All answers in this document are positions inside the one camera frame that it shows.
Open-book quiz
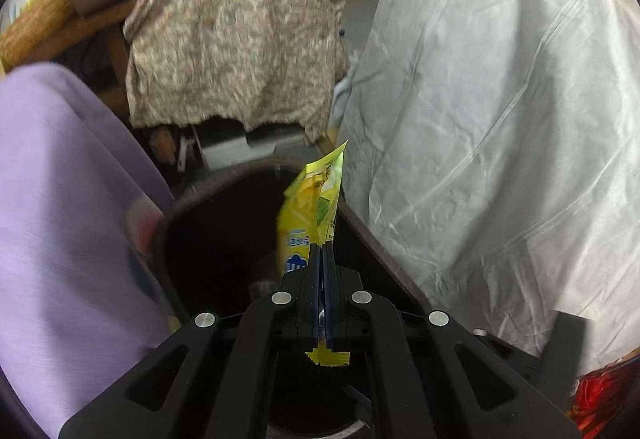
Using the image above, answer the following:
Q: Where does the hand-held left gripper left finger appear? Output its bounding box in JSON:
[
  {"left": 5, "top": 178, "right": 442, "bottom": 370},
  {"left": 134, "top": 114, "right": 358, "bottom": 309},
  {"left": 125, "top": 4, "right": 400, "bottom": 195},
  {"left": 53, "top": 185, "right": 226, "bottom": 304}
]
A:
[{"left": 59, "top": 244, "right": 323, "bottom": 439}]

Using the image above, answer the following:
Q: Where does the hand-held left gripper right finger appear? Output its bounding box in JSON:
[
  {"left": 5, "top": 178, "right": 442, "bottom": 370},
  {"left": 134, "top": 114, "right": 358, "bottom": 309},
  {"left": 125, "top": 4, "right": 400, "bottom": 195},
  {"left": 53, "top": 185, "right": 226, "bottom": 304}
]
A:
[{"left": 320, "top": 244, "right": 583, "bottom": 439}]

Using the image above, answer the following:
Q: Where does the yellow snack packet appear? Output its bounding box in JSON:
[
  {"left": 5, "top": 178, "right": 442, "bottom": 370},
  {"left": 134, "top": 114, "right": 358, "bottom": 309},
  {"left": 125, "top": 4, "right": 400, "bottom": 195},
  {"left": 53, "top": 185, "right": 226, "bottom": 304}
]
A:
[{"left": 277, "top": 140, "right": 351, "bottom": 366}]

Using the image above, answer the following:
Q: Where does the dark brown trash bin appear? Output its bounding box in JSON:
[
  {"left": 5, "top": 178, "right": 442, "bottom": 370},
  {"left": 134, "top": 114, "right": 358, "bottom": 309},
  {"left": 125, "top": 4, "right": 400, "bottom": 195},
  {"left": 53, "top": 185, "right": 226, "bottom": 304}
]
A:
[{"left": 152, "top": 159, "right": 431, "bottom": 439}]

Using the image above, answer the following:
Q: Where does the red plastic bag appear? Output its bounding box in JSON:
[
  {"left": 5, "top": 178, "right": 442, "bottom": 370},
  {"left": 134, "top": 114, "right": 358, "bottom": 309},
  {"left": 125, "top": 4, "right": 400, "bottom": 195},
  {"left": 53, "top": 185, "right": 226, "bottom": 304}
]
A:
[{"left": 570, "top": 359, "right": 640, "bottom": 435}]

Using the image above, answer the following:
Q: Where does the pale blue plastic container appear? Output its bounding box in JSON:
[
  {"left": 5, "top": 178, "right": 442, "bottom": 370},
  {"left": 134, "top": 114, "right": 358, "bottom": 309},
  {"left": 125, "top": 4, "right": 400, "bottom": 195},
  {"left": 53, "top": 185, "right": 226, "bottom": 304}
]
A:
[{"left": 327, "top": 78, "right": 353, "bottom": 137}]

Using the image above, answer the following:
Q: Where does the white cloth cover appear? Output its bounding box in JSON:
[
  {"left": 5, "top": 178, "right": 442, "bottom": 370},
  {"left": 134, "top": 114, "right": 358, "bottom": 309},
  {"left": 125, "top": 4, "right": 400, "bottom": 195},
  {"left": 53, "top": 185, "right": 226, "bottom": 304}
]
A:
[{"left": 330, "top": 0, "right": 640, "bottom": 380}]

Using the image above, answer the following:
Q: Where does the purple floral tablecloth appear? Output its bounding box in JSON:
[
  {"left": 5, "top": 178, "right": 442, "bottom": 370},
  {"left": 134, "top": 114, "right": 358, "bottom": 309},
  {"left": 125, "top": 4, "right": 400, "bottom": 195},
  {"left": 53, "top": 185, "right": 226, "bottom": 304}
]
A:
[{"left": 0, "top": 64, "right": 176, "bottom": 437}]

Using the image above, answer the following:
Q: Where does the floral patterned cloth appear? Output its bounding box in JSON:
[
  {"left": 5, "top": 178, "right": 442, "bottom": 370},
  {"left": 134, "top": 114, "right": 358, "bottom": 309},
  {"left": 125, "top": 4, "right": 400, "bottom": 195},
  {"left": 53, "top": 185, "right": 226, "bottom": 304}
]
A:
[{"left": 122, "top": 0, "right": 348, "bottom": 142}]

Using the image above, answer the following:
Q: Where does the wooden counter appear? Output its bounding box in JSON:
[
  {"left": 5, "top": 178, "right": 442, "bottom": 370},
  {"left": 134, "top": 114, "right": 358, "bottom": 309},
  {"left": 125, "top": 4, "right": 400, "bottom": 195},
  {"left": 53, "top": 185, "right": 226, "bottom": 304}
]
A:
[{"left": 50, "top": 0, "right": 151, "bottom": 120}]

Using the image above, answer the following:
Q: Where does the woven basket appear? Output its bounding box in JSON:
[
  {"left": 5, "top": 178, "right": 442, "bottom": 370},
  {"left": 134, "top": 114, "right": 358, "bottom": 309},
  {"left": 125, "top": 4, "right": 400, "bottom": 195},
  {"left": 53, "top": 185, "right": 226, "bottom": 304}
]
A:
[{"left": 0, "top": 0, "right": 76, "bottom": 70}]

